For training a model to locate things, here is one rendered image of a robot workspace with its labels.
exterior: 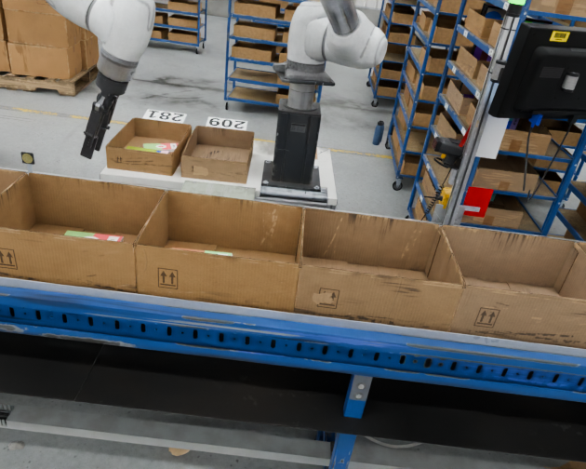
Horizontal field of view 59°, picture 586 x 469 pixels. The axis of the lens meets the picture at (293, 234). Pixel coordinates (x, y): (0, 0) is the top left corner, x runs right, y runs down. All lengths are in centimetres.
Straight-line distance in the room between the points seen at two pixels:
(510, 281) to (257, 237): 77
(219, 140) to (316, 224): 120
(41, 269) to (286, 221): 65
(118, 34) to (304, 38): 93
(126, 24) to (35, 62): 458
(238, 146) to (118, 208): 113
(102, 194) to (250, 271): 54
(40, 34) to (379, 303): 497
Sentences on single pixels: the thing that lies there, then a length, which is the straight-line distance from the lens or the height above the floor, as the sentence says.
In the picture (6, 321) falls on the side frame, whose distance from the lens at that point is 149.
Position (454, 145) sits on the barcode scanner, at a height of 108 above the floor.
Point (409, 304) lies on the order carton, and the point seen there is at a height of 98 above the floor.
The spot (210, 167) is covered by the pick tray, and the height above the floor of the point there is 81.
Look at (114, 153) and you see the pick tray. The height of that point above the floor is 82.
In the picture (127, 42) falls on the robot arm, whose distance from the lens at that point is 133.
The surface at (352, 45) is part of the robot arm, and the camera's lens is 195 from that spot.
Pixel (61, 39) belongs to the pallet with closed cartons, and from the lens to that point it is 574.
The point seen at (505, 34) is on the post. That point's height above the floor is 149.
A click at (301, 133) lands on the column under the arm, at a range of 218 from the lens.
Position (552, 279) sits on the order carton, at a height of 92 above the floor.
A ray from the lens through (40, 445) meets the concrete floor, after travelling 223.
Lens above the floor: 173
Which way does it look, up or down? 31 degrees down
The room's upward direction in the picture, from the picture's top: 8 degrees clockwise
